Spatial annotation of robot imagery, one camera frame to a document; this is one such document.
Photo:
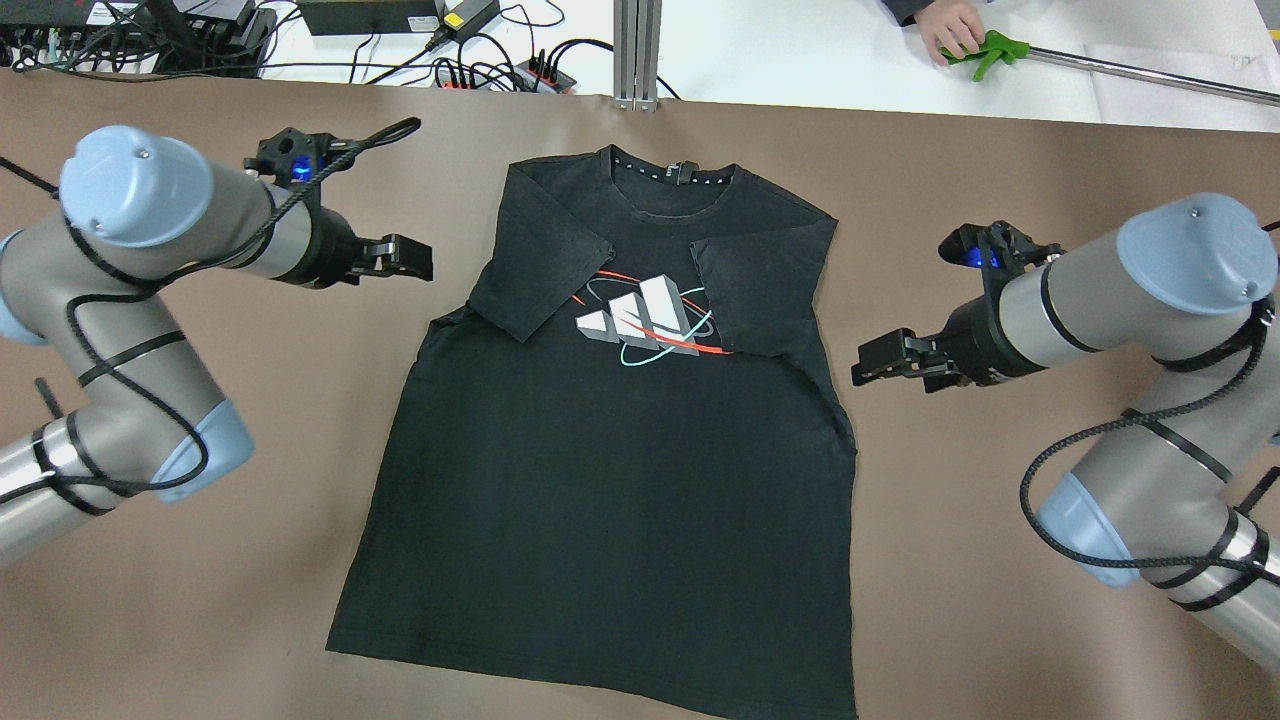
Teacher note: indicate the black power adapter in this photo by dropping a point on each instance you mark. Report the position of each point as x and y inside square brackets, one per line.
[342, 18]

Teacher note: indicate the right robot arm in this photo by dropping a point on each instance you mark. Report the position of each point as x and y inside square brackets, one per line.
[1136, 498]

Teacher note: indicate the black t-shirt with logo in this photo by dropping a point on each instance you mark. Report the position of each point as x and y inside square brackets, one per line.
[623, 462]

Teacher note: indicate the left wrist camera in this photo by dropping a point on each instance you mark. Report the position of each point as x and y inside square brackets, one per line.
[292, 157]

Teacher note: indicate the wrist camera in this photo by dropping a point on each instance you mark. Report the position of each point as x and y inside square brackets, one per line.
[997, 246]
[292, 157]

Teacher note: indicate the aluminium frame post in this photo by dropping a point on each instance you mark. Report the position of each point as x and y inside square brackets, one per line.
[636, 36]

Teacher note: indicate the operator hand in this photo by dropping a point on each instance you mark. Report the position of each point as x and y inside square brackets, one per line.
[950, 29]

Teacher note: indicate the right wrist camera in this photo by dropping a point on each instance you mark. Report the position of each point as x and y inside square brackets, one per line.
[997, 246]

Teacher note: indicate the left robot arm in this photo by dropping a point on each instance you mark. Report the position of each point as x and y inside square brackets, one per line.
[137, 212]

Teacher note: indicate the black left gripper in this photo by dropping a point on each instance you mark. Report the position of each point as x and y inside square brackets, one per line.
[333, 250]

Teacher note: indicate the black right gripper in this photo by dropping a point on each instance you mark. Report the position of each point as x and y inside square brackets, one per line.
[972, 340]

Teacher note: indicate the green handled grabber stick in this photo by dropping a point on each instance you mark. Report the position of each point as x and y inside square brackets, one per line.
[999, 47]

